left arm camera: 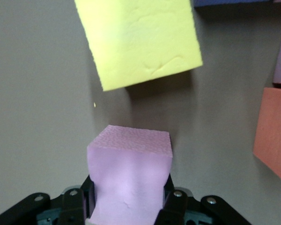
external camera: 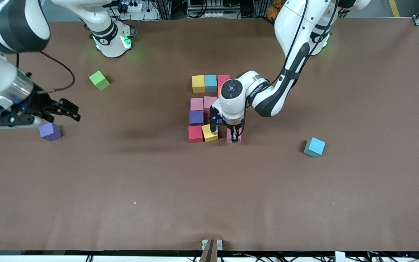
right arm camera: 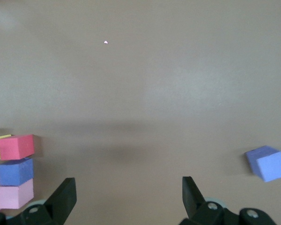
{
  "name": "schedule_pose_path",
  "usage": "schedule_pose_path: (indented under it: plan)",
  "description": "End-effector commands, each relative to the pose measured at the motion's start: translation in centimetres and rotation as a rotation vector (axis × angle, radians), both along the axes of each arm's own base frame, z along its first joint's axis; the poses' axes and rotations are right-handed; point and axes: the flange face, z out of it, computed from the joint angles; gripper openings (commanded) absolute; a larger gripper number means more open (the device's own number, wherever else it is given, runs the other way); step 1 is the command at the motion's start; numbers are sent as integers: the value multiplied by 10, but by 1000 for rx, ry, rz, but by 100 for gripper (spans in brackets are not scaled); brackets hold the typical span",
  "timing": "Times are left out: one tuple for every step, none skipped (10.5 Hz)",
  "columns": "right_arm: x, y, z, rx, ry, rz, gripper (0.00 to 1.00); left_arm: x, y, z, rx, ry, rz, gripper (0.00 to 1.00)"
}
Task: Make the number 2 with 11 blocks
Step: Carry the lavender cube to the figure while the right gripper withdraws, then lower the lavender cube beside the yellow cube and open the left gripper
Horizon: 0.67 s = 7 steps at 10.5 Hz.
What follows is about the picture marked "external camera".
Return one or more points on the brown table mat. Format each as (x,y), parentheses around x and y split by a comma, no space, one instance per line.
(231,203)

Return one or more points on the metal bracket with brown post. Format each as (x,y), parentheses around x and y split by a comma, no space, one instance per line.
(210,251)

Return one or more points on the yellow cube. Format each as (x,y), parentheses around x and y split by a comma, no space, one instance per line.
(208,135)
(198,84)

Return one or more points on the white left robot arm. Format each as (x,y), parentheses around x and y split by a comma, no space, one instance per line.
(286,25)

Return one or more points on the light blue cube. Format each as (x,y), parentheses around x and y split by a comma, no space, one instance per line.
(211,83)
(314,147)

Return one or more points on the purple cube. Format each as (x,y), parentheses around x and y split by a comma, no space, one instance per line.
(50,131)
(196,118)

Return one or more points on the green cube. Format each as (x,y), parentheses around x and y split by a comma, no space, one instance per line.
(99,80)

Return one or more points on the small white box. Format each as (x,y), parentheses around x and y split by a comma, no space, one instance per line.
(340,257)

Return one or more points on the pink cube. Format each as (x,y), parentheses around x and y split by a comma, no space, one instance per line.
(228,138)
(196,104)
(208,102)

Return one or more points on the pile of orange objects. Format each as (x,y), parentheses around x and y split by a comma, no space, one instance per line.
(273,12)

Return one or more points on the orange cube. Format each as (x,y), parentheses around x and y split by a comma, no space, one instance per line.
(218,91)

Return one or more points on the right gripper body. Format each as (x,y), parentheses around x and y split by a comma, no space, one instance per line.
(39,103)

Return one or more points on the white power strip with plugs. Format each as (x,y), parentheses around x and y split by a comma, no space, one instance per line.
(138,6)

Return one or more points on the red cube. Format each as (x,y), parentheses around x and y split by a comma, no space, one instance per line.
(195,134)
(223,79)

